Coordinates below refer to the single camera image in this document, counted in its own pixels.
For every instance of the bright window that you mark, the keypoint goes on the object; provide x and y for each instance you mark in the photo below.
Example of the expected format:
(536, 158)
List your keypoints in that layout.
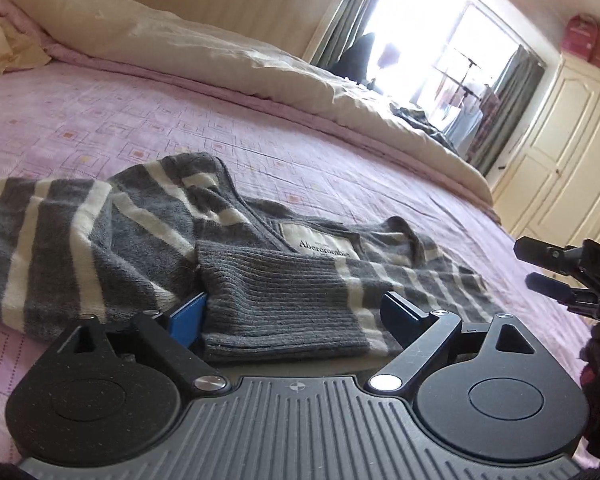
(430, 40)

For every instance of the cream wardrobe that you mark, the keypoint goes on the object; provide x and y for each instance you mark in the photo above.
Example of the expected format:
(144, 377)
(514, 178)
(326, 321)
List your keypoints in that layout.
(565, 160)

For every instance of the beige pillow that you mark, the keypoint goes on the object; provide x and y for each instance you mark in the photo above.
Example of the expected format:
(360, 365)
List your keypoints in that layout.
(2, 50)

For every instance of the grey white striped sweater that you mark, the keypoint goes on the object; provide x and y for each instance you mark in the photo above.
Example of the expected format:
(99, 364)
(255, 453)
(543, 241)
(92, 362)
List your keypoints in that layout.
(265, 285)

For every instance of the beige duvet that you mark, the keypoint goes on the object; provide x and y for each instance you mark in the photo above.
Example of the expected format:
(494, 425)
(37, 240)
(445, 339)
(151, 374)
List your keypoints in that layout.
(190, 47)

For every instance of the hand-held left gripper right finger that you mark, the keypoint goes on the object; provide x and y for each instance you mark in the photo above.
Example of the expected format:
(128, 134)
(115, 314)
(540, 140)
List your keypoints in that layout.
(400, 317)

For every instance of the dark clothes pile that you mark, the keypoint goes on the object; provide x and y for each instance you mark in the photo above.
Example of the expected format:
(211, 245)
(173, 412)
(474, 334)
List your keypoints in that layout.
(420, 122)

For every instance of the pink patterned bed sheet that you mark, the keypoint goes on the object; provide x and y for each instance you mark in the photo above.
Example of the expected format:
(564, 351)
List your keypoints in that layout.
(130, 120)

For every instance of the grey green curtain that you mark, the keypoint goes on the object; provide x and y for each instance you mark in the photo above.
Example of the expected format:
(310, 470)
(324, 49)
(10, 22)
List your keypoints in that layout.
(337, 20)
(510, 110)

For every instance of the clothes drying rack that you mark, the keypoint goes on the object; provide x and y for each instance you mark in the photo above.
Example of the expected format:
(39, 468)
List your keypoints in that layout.
(467, 95)

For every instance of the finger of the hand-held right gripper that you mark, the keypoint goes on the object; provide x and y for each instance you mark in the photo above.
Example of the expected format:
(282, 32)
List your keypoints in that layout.
(555, 287)
(545, 255)

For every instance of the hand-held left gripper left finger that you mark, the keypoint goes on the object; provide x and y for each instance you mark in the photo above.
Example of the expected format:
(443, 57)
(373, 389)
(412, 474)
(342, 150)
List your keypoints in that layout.
(187, 322)

